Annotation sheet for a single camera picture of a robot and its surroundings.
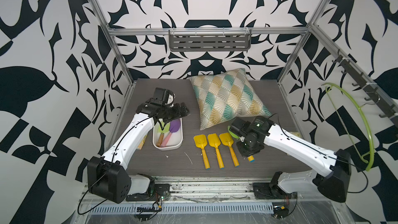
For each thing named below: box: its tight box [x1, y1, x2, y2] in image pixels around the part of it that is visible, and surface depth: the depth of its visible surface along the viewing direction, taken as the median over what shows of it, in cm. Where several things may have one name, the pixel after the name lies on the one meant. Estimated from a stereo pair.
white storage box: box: [152, 117, 184, 151], surface depth 91 cm
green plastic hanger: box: [321, 82, 375, 172], surface depth 67 cm
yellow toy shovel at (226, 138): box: [219, 132, 240, 167], surface depth 90 cm
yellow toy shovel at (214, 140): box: [207, 133, 225, 170], surface depth 90 cm
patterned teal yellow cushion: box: [189, 67, 273, 131], surface depth 92 cm
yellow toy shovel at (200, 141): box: [193, 134, 211, 170], surface depth 90 cm
